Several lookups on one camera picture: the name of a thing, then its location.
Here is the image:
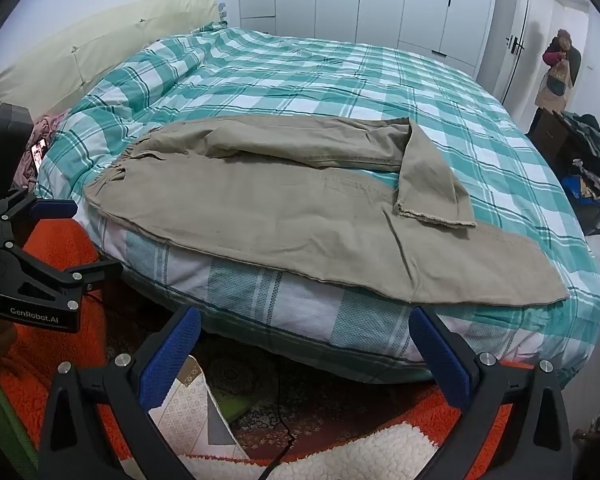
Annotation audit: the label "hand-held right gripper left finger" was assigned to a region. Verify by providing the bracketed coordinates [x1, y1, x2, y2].
[39, 305, 203, 480]

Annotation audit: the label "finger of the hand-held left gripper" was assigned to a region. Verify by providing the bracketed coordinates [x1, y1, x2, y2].
[0, 192, 79, 251]
[0, 242, 124, 311]

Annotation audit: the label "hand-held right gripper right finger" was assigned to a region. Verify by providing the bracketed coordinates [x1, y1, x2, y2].
[409, 305, 573, 480]

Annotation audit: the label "khaki pants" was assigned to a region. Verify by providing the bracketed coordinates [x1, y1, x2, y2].
[82, 114, 570, 307]

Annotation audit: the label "orange patterned rug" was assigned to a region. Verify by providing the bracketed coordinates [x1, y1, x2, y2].
[0, 220, 566, 480]

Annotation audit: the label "pink cloth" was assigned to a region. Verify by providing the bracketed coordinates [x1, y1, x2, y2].
[12, 112, 71, 191]

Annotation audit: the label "patterned cardboard box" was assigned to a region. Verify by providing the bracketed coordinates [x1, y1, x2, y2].
[147, 355, 251, 461]

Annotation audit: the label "dark patterned rug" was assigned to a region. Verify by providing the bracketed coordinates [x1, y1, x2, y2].
[105, 280, 431, 463]

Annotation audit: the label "cream padded headboard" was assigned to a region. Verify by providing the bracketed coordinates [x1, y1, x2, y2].
[0, 0, 221, 118]

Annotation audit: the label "pile of dark clothes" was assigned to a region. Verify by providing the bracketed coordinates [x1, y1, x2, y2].
[555, 112, 600, 206]

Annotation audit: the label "green white plaid duvet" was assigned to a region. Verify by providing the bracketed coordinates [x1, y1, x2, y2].
[35, 27, 600, 386]

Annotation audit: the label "white door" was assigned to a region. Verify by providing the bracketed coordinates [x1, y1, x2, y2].
[500, 0, 568, 126]

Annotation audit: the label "white wardrobe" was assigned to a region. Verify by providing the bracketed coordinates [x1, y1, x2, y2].
[237, 0, 501, 81]

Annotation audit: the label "black cable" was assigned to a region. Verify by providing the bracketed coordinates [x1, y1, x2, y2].
[259, 355, 297, 480]

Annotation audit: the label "green strap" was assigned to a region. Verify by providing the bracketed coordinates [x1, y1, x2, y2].
[0, 360, 38, 480]

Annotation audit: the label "hanging bags on wall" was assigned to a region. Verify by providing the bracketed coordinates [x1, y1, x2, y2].
[535, 29, 583, 111]

